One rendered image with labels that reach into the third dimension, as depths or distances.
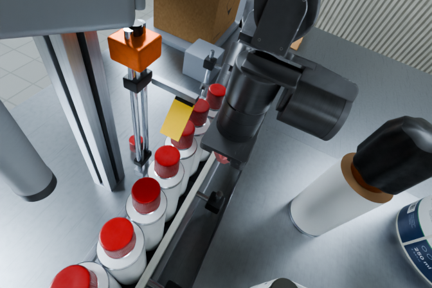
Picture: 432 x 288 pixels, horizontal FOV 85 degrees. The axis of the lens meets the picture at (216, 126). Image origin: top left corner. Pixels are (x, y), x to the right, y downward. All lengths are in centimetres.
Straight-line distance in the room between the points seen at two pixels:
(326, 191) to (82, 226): 46
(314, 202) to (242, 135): 23
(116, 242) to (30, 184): 10
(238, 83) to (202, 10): 64
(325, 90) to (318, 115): 3
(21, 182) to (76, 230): 29
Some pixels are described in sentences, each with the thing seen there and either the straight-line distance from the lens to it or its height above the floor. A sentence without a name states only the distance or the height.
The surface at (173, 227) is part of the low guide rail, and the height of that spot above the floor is 92.
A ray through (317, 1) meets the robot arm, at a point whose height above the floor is 128.
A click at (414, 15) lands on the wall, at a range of 313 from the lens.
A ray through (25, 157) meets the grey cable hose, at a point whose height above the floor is 114.
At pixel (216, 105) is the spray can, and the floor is 106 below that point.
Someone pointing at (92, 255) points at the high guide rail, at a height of 96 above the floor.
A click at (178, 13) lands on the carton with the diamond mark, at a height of 94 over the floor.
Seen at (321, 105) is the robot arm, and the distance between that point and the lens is 25.
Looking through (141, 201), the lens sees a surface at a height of 108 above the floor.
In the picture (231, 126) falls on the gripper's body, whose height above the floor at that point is 113.
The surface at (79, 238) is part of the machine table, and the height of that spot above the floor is 83.
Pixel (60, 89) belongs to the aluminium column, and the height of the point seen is 111.
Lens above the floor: 135
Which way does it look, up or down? 49 degrees down
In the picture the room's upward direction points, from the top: 18 degrees clockwise
